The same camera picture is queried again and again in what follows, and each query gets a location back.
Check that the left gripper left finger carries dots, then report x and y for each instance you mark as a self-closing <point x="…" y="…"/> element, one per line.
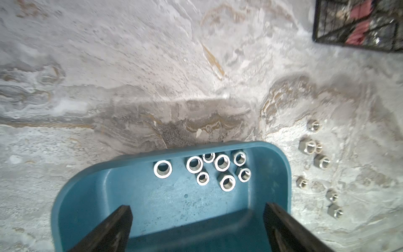
<point x="111" y="235"/>

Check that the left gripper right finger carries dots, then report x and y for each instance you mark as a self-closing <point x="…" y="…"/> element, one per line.
<point x="286" y="234"/>

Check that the steel hex nut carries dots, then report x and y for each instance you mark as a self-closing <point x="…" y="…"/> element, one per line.
<point x="302" y="182"/>
<point x="162" y="169"/>
<point x="335" y="211"/>
<point x="313" y="125"/>
<point x="194" y="164"/>
<point x="308" y="146"/>
<point x="243" y="174"/>
<point x="203" y="178"/>
<point x="239" y="158"/>
<point x="209" y="157"/>
<point x="332" y="195"/>
<point x="319" y="147"/>
<point x="226" y="181"/>
<point x="322" y="161"/>
<point x="222" y="162"/>

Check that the teal plastic storage box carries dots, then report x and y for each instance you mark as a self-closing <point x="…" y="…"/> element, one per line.
<point x="175" y="214"/>

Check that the black wire desk organizer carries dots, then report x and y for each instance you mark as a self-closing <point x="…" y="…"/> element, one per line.
<point x="372" y="25"/>

